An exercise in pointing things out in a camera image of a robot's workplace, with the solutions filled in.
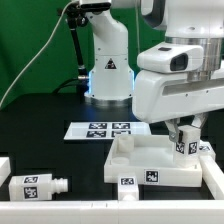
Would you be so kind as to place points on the white right fence wall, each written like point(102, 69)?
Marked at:
point(213, 177)

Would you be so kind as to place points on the black camera on mount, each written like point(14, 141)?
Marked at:
point(98, 5)

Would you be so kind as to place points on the white left fence block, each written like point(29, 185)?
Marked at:
point(5, 169)

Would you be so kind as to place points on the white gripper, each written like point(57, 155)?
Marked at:
point(163, 90)

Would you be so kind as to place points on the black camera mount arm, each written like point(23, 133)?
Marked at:
point(76, 17)

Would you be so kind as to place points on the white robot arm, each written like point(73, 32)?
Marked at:
point(186, 22)

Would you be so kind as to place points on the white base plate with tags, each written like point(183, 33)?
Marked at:
point(104, 130)

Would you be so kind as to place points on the white square tabletop part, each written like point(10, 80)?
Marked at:
point(150, 159)

